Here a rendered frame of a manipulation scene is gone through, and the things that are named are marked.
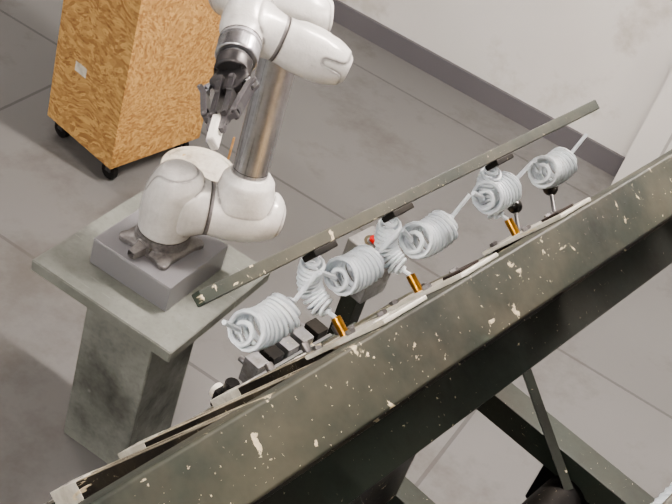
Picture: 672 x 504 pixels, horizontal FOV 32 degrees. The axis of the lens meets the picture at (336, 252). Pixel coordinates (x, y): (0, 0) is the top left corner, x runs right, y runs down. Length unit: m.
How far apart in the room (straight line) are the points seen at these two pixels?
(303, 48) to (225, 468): 1.24
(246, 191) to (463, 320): 1.55
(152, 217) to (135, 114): 1.56
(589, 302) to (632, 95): 3.77
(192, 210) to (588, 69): 3.23
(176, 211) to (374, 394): 1.72
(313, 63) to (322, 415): 1.11
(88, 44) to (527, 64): 2.43
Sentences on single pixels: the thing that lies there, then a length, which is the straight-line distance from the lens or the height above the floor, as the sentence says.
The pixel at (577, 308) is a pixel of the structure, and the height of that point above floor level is 1.69.
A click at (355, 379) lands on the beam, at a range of 1.53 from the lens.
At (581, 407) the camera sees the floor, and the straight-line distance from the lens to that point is 4.70.
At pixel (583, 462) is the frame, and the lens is 3.30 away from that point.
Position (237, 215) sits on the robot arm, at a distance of 3.19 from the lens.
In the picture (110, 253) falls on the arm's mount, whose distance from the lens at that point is 3.31.
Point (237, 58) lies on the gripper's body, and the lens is 2.32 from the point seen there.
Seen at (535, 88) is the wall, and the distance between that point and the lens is 6.16.
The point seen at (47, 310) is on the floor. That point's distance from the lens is 4.30.
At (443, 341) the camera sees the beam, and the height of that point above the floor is 1.93.
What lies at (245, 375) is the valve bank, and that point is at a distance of 3.23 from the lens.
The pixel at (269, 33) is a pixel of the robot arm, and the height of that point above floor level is 1.83.
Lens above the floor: 2.99
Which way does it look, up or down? 38 degrees down
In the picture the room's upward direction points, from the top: 20 degrees clockwise
